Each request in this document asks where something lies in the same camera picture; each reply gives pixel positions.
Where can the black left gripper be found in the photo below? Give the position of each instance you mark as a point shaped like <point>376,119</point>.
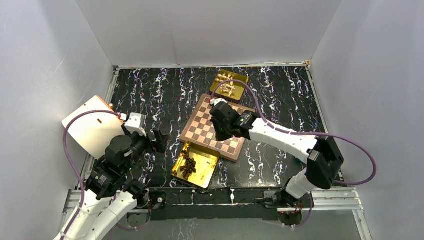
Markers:
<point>159,145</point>

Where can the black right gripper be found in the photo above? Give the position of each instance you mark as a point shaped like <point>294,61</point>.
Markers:
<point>219,137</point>

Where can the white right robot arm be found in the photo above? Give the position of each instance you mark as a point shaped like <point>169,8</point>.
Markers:
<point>320,154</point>

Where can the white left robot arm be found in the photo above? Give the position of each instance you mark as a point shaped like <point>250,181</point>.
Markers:
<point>108,194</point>

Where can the wooden folding chess board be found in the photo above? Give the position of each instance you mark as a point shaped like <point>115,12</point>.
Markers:
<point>199,130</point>

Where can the gold tin with light pieces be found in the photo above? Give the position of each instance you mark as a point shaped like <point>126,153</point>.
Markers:
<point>239,88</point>

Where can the pile of light chess pieces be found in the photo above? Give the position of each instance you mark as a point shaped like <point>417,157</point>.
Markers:
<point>228,88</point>

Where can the pile of dark chess pieces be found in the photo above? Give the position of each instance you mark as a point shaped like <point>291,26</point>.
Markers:
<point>189,166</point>

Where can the gold tin with dark pieces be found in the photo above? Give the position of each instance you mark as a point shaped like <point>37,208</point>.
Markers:
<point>206,164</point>

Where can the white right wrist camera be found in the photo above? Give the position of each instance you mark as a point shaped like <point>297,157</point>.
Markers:
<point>216,101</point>

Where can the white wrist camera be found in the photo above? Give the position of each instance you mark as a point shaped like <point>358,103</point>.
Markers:
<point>216,101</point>
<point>136,124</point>

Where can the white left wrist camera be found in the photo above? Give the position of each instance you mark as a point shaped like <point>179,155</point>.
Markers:
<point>136,124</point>

